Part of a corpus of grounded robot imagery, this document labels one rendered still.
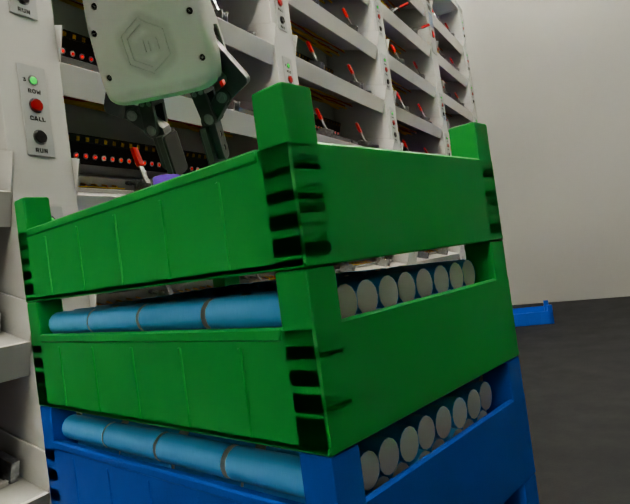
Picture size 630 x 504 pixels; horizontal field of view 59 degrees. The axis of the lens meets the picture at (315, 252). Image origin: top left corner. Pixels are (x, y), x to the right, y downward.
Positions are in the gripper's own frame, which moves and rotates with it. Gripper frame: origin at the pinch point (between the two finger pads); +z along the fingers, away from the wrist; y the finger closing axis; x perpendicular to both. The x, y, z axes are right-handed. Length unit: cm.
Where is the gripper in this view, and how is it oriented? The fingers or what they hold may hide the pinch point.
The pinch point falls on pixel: (193, 150)
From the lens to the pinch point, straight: 52.6
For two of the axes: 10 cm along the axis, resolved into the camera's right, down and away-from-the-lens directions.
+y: 9.7, -1.3, -2.1
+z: 2.1, 8.9, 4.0
